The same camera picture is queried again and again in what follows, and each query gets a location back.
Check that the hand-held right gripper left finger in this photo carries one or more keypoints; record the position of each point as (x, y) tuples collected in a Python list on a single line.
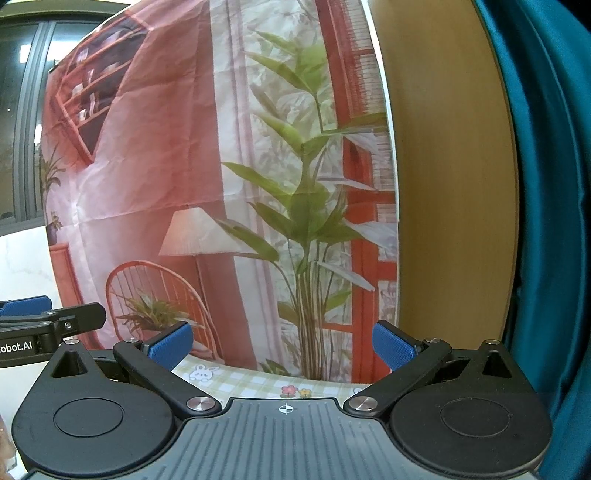
[(168, 346)]

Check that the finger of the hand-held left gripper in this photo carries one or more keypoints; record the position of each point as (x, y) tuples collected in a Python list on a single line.
[(81, 316), (25, 305)]

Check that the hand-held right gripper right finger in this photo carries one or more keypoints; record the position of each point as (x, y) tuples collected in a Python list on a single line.
[(392, 346)]

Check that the wooden board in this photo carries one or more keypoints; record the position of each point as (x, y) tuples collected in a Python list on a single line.
[(443, 184)]

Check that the printed backdrop cloth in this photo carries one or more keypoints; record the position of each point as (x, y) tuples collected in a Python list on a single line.
[(184, 161)]

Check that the teal curtain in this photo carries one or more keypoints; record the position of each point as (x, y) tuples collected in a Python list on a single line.
[(549, 184)]

